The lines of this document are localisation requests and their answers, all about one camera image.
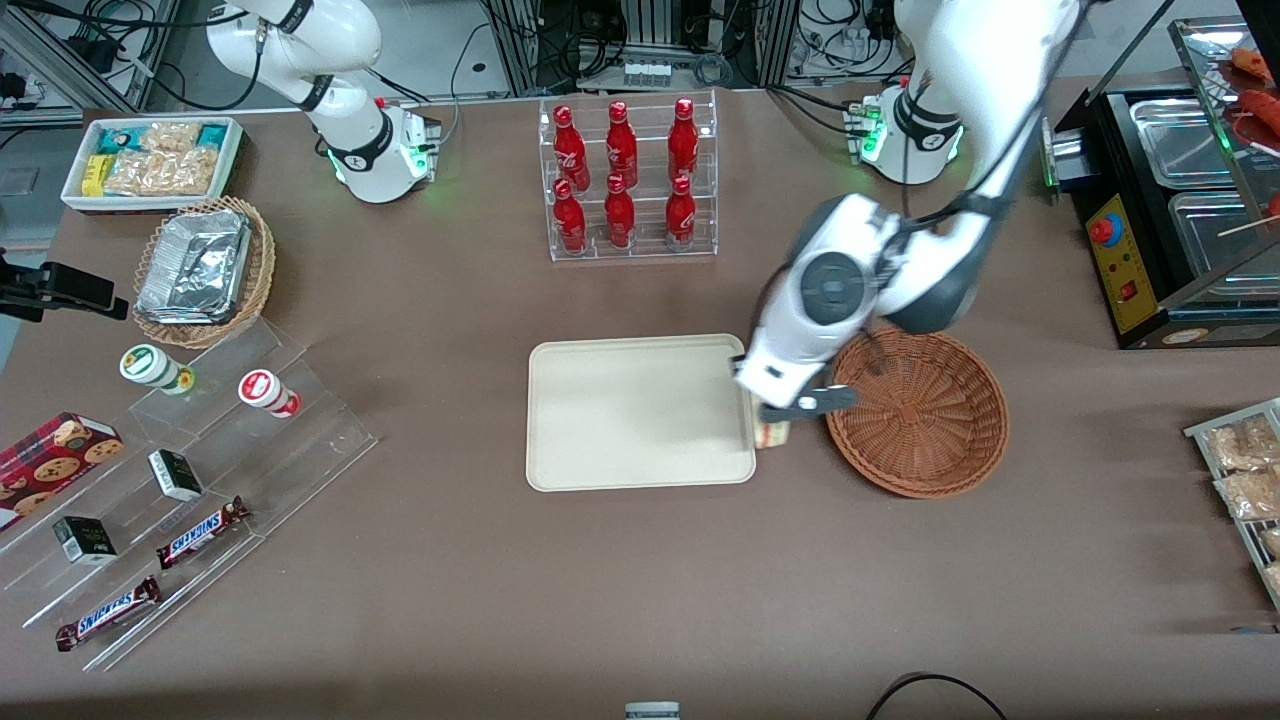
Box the steel food pan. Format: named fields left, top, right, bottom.
left=1130, top=97, right=1233, bottom=189
left=1168, top=190, right=1280, bottom=303

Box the white plastic snack bin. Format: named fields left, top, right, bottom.
left=60, top=115, right=246, bottom=216

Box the Snickers chocolate bar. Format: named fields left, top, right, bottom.
left=155, top=497, right=251, bottom=571
left=55, top=576, right=163, bottom=653

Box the black hot food appliance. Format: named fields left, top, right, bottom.
left=1040, top=15, right=1280, bottom=351

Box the light wicker basket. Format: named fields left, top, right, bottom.
left=133, top=197, right=276, bottom=349

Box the red lid yogurt cup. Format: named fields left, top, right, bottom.
left=238, top=369, right=301, bottom=419

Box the clear bag of crackers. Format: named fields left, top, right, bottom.
left=140, top=122, right=201, bottom=154
left=105, top=148, right=217, bottom=197

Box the aluminium frame post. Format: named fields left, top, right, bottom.
left=485, top=0, right=546, bottom=98

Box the black cable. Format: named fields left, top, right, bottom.
left=865, top=672, right=1007, bottom=720

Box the small black carton box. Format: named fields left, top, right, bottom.
left=53, top=516, right=118, bottom=566
left=148, top=449, right=204, bottom=502

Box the clear acrylic bottle rack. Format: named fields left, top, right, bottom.
left=538, top=88, right=719, bottom=263

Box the green sunflower yogurt cup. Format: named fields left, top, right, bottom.
left=120, top=343, right=196, bottom=396

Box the cream plastic serving tray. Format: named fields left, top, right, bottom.
left=526, top=333, right=758, bottom=493

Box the clear acrylic stepped display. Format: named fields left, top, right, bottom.
left=0, top=318, right=379, bottom=673

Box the red cola bottle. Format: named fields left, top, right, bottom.
left=553, top=105, right=591, bottom=193
left=605, top=100, right=639, bottom=191
left=604, top=174, right=636, bottom=250
left=668, top=97, right=699, bottom=183
left=665, top=175, right=697, bottom=246
left=553, top=179, right=588, bottom=255

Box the tray of packaged snacks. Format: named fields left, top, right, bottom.
left=1185, top=397, right=1280, bottom=613

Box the brown wicker basket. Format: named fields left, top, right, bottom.
left=825, top=327, right=1009, bottom=499

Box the red tartan cookie box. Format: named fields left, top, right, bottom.
left=0, top=412, right=124, bottom=533

